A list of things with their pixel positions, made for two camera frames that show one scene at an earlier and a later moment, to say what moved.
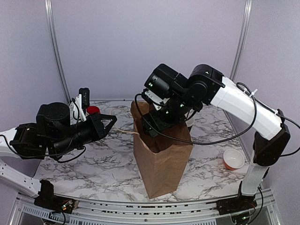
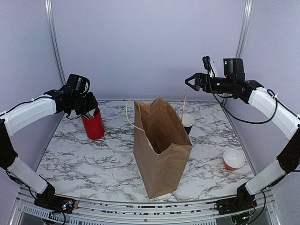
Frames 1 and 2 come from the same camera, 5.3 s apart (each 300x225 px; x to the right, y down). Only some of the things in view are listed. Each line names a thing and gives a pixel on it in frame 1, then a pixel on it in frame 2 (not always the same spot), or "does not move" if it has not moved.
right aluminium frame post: x=248 y=10 does not move
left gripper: x=99 y=131 -> x=93 y=104
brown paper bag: x=162 y=160 does not move
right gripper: x=147 y=123 -> x=199 y=76
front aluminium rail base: x=91 y=212 does not move
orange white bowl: x=233 y=159 does not move
